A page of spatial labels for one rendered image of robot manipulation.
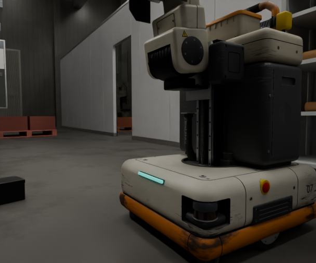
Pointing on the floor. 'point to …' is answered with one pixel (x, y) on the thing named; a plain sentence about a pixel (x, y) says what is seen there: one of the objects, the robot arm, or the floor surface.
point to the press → (123, 88)
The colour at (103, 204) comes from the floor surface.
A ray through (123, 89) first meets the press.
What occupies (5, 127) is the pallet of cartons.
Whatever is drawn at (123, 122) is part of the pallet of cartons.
